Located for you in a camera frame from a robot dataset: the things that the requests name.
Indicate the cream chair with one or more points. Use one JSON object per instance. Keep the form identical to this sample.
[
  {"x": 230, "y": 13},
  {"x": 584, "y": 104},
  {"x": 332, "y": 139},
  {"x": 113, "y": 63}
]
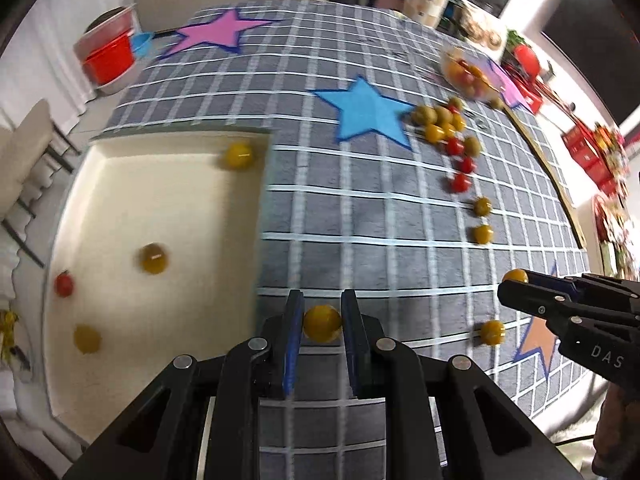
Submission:
[{"x": 25, "y": 155}]

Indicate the red plastic container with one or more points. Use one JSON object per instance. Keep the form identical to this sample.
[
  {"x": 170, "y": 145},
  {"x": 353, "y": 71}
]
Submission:
[{"x": 85, "y": 42}]

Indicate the red plastic basin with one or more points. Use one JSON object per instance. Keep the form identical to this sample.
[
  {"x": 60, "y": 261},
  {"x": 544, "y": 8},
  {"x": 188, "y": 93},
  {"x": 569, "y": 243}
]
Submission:
[{"x": 110, "y": 57}]

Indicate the person's right forearm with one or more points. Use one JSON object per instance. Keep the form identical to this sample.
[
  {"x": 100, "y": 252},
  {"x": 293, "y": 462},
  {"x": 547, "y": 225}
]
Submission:
[{"x": 617, "y": 435}]

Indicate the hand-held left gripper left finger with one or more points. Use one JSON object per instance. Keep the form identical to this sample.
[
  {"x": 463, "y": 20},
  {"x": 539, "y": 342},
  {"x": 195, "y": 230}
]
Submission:
[{"x": 294, "y": 340}]

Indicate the grey checked mat with stars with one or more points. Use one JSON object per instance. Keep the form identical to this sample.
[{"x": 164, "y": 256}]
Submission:
[{"x": 360, "y": 200}]

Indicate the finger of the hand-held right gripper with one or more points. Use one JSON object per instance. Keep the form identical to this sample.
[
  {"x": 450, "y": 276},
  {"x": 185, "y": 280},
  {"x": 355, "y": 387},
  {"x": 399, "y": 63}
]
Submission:
[
  {"x": 530, "y": 300},
  {"x": 552, "y": 282}
]

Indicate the red gift box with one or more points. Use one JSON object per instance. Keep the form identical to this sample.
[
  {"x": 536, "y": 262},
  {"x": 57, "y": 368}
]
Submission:
[
  {"x": 531, "y": 97},
  {"x": 580, "y": 142},
  {"x": 599, "y": 170}
]

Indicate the yellow crinkled object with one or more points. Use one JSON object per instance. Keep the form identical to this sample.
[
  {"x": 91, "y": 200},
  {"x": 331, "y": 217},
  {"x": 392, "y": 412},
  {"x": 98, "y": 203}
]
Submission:
[{"x": 7, "y": 340}]

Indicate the cream rectangular tray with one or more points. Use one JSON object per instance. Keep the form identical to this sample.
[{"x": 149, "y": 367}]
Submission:
[{"x": 165, "y": 200}]

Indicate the red cherry tomato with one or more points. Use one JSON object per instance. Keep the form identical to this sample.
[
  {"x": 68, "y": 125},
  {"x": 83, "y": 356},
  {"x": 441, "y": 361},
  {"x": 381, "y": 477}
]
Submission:
[{"x": 64, "y": 284}]

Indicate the green cherry tomato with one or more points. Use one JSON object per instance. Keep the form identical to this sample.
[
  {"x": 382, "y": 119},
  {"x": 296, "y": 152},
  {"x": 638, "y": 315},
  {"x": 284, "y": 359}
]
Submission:
[{"x": 482, "y": 206}]

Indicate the pile of mixed small tomatoes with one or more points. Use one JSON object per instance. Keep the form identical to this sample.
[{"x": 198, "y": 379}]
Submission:
[{"x": 445, "y": 125}]

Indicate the tray of brown round food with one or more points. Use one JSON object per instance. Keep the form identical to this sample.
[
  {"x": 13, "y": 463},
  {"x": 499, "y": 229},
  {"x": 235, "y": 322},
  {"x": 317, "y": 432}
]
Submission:
[{"x": 482, "y": 27}]

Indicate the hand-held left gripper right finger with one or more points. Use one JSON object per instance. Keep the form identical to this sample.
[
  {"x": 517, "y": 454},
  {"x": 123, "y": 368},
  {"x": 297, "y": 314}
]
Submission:
[{"x": 351, "y": 345}]

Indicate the dark screen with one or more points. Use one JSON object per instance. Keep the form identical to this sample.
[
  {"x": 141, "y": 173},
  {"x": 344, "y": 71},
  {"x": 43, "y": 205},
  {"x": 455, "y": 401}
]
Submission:
[{"x": 595, "y": 45}]

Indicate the yellow cherry tomato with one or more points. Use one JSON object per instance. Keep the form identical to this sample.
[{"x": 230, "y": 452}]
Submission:
[
  {"x": 492, "y": 332},
  {"x": 515, "y": 276},
  {"x": 238, "y": 156},
  {"x": 86, "y": 339},
  {"x": 483, "y": 234},
  {"x": 322, "y": 323},
  {"x": 154, "y": 258}
]

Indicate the red round ornament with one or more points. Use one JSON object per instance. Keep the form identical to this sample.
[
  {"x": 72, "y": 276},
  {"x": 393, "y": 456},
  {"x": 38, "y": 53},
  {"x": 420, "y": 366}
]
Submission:
[{"x": 527, "y": 58}]

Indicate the clear plastic bowl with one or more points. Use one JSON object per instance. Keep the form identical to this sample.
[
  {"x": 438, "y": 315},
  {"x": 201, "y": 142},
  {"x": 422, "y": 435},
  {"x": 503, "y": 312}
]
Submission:
[{"x": 465, "y": 72}]

